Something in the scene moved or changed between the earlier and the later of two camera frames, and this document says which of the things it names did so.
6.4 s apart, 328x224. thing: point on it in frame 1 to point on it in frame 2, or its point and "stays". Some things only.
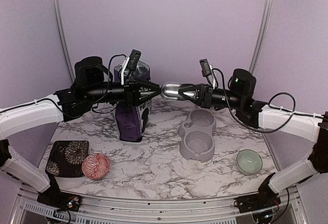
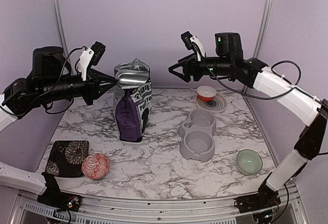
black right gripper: (207, 93) to (188, 64)
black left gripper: (130, 96) to (93, 84)
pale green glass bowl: (249, 161) stays
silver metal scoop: (170, 91) to (128, 78)
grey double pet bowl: (197, 141) stays
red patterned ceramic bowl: (95, 165) stays
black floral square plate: (65, 158) stays
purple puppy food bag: (132, 120) stays
